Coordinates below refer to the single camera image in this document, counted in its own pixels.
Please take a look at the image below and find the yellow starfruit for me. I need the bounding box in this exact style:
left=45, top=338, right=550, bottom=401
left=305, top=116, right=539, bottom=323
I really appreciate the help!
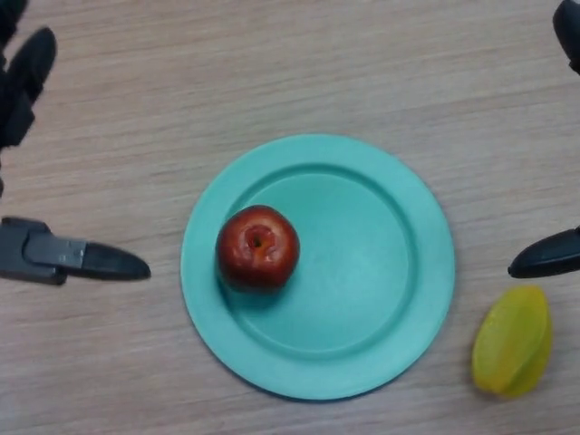
left=471, top=285, right=554, bottom=398

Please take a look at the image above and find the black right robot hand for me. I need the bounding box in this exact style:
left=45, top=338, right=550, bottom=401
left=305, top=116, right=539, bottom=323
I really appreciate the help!
left=507, top=0, right=580, bottom=279

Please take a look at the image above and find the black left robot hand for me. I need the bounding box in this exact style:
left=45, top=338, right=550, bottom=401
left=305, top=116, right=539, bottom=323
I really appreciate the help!
left=0, top=0, right=152, bottom=286

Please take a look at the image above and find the green round plate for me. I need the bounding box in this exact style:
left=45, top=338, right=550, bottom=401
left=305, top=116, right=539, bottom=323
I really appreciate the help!
left=180, top=132, right=456, bottom=401

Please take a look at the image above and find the red apple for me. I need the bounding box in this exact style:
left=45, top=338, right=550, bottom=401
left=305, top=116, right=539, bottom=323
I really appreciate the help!
left=216, top=205, right=301, bottom=294

